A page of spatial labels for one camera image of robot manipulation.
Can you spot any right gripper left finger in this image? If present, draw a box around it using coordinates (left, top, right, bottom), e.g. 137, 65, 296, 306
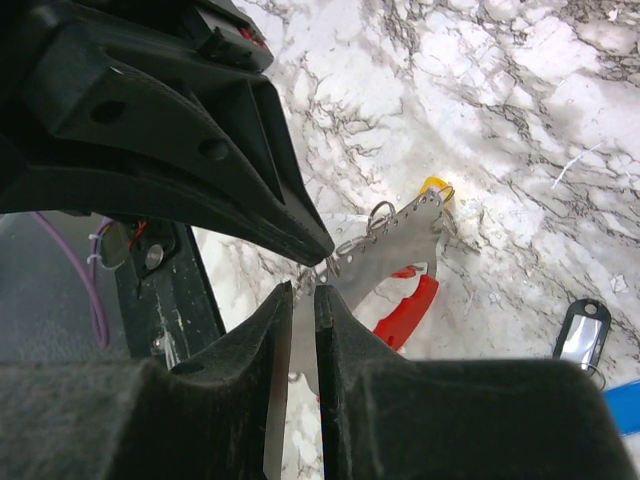
1, 283, 293, 479

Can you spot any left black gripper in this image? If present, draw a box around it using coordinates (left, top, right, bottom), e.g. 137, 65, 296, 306
1, 1, 334, 266

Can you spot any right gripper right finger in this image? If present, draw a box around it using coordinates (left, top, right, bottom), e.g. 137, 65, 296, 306
314, 286, 637, 479

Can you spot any red handled key organizer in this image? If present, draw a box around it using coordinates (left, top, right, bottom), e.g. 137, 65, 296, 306
290, 190, 452, 394

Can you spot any yellow key tag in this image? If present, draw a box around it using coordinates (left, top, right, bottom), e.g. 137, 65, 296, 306
419, 176, 455, 206

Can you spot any black key tag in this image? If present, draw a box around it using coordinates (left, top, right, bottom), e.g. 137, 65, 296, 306
552, 298, 612, 375

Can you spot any blue key tag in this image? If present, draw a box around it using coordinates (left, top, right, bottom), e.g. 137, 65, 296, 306
603, 380, 640, 436

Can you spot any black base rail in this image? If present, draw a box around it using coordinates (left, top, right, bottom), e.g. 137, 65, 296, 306
115, 219, 226, 370

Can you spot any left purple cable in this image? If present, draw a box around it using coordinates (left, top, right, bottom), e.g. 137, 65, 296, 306
32, 212, 119, 350

